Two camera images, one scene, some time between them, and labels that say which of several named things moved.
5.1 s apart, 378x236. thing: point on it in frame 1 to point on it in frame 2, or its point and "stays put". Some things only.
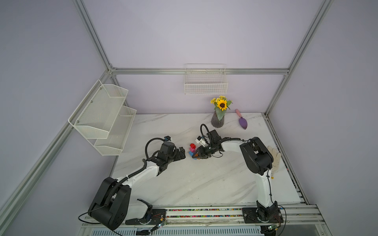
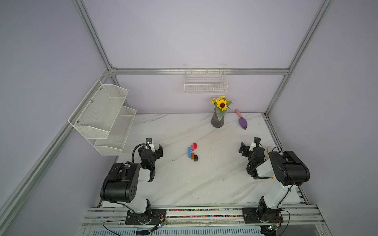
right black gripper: [202, 153] to [245, 149]
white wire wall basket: [205, 79] stays put
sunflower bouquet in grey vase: [221, 104] stays put
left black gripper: [177, 157] to [158, 153]
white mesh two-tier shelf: [104, 119] stays put
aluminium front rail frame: [301, 216] stays put
